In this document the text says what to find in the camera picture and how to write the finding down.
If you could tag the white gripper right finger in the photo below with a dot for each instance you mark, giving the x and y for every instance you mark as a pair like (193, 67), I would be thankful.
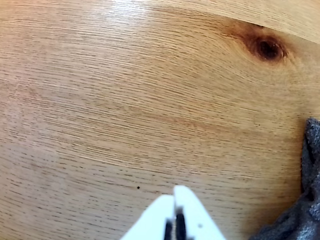
(192, 215)

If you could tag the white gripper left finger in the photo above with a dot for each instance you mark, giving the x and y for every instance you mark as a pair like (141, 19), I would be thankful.
(152, 220)

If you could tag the grey fuzzy cloth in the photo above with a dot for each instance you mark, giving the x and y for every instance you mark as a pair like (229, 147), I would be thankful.
(307, 200)

